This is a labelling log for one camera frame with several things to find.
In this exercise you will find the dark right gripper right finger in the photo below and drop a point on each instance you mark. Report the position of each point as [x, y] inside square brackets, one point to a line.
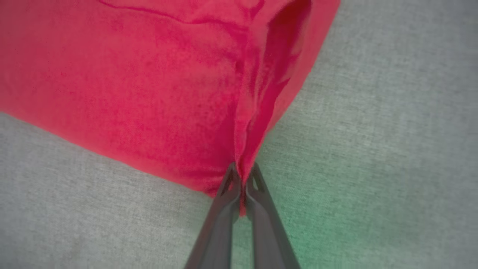
[267, 224]

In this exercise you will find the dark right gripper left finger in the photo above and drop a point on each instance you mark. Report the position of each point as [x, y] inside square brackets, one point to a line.
[218, 224]

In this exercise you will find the red and white garment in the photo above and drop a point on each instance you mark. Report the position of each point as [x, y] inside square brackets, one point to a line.
[149, 86]

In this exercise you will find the grey fabric sofa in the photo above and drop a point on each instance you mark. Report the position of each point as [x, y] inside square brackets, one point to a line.
[373, 168]

